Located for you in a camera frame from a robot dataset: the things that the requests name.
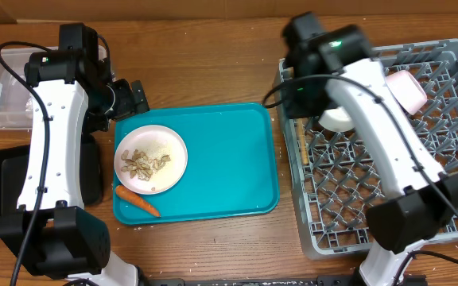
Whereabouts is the white bowl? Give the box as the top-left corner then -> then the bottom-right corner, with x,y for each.
318,106 -> 354,132

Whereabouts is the pink bowl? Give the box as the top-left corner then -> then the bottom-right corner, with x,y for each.
386,70 -> 427,115

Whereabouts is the white tissue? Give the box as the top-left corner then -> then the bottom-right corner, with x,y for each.
25,97 -> 33,120

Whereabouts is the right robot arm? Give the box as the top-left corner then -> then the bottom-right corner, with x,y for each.
279,12 -> 458,285

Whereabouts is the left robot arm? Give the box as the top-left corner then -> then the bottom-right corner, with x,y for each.
0,23 -> 149,285

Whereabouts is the grey dishwasher rack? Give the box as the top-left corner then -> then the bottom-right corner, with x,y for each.
277,39 -> 458,260

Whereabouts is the peanut shells pile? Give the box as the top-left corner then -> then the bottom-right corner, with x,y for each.
119,149 -> 171,181

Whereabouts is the orange carrot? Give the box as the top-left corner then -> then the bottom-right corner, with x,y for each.
115,185 -> 161,218

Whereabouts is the teal serving tray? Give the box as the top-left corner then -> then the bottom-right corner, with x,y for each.
113,102 -> 280,225

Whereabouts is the clear plastic bin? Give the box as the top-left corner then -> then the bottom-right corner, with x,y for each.
0,44 -> 117,131

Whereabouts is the black plastic tray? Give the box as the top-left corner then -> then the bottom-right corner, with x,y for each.
0,135 -> 103,216

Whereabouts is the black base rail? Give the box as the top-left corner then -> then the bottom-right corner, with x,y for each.
145,272 -> 429,286

